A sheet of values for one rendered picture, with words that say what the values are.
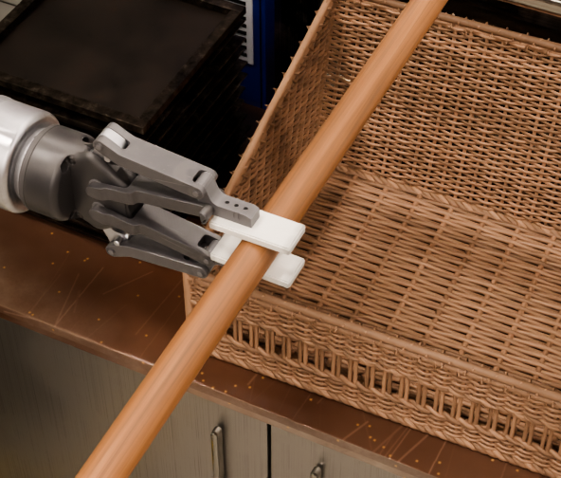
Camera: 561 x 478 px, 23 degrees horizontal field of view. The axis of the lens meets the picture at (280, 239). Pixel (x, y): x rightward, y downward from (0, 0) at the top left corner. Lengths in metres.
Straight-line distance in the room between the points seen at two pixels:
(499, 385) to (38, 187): 0.69
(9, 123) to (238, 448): 0.83
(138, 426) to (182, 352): 0.07
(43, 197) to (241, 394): 0.70
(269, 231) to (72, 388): 0.94
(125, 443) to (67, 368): 0.98
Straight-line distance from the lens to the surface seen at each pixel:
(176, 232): 1.12
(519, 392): 1.61
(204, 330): 1.01
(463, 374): 1.61
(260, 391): 1.77
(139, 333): 1.84
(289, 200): 1.10
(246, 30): 2.07
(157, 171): 1.07
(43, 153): 1.13
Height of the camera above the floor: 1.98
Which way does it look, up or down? 46 degrees down
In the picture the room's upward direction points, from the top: straight up
